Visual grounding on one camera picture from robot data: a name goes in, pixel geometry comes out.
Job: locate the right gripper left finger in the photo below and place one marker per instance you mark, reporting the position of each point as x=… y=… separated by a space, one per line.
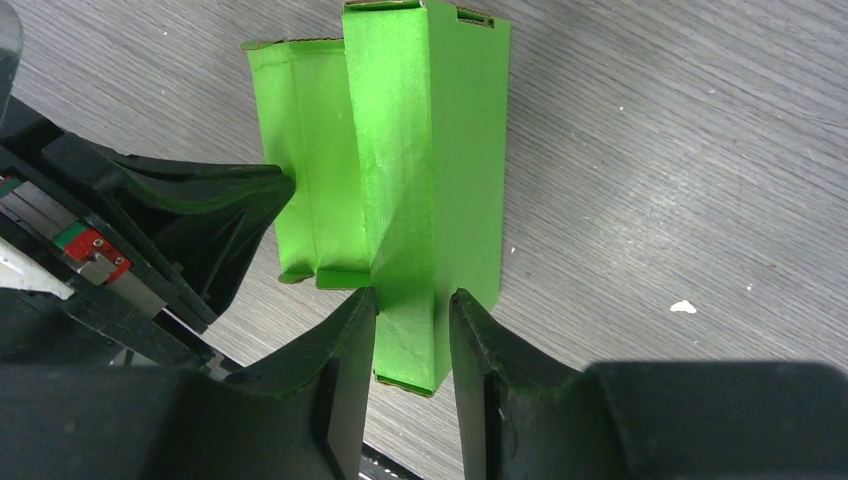
x=299 y=413

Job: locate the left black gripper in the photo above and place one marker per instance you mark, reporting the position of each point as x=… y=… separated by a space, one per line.
x=69 y=294

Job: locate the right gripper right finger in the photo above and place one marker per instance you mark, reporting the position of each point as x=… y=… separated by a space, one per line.
x=524 y=415

